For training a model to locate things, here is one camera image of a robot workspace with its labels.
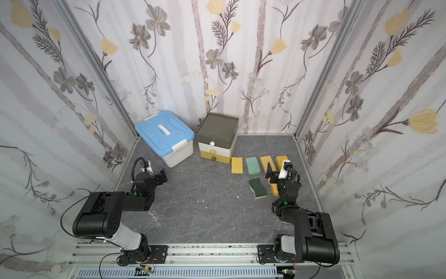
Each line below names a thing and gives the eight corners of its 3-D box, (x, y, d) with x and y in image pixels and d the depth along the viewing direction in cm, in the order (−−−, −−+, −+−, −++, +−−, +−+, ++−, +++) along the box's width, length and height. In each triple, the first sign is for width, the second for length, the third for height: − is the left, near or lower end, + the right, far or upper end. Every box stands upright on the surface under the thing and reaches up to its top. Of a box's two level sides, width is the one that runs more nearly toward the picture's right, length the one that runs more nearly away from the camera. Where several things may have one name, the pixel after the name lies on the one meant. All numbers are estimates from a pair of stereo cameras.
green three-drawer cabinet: (198, 159, 110) (193, 136, 94) (211, 134, 124) (208, 111, 108) (228, 167, 106) (229, 145, 90) (238, 140, 120) (240, 117, 104)
